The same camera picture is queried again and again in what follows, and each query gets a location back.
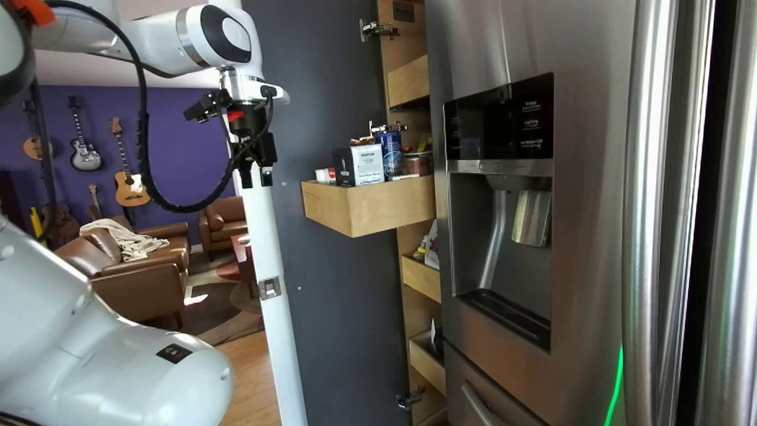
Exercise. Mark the metal door hinge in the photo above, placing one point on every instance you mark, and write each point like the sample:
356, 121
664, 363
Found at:
407, 402
371, 28

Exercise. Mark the small red white jar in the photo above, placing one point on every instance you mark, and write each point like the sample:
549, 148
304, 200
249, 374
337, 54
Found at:
324, 176

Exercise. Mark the brown jar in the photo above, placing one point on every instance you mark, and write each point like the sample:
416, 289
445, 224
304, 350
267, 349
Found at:
416, 163

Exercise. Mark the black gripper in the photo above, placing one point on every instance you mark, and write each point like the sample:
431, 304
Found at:
252, 137

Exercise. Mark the white food box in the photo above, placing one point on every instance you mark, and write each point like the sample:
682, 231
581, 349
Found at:
368, 166

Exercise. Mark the small yellow guitar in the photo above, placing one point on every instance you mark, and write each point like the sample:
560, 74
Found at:
37, 221

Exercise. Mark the fridge water ice dispenser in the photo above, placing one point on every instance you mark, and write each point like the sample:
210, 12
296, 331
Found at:
504, 126

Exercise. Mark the pull-out pantry shelves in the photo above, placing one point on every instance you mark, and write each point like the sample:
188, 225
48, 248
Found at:
406, 42

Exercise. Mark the acoustic guitar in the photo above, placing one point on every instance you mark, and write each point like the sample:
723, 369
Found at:
130, 190

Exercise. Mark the stainless steel refrigerator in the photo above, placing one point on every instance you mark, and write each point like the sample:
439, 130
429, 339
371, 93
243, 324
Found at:
582, 237

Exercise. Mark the brown leather armchair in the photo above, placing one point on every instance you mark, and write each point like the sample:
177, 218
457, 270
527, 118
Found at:
224, 221

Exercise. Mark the dark bottle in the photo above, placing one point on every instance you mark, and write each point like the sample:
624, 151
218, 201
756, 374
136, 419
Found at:
343, 169

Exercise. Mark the blue can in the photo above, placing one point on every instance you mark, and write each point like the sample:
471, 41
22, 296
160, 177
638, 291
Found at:
391, 154

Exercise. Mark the round-bodied orange guitar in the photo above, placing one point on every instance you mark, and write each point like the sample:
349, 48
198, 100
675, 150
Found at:
37, 148

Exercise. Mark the dark pantry cabinet door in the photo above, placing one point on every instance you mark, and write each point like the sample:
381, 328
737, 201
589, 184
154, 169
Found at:
340, 316

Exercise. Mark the low coffee table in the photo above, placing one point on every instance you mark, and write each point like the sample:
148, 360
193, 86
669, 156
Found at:
220, 277

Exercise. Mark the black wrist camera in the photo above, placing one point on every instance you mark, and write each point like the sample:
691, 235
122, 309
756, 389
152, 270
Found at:
206, 104

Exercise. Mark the wooden pull-out pantry drawer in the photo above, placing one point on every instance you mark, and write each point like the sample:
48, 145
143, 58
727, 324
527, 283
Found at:
371, 207
434, 413
407, 84
427, 368
421, 280

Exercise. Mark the cream knitted blanket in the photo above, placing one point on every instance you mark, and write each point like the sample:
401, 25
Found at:
126, 237

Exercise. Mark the brown leather sofa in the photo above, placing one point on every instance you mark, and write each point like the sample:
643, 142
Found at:
143, 291

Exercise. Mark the grey electric guitar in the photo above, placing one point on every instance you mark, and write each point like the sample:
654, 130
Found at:
87, 154

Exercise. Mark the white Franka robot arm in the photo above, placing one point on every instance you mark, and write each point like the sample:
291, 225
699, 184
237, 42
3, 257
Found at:
96, 369

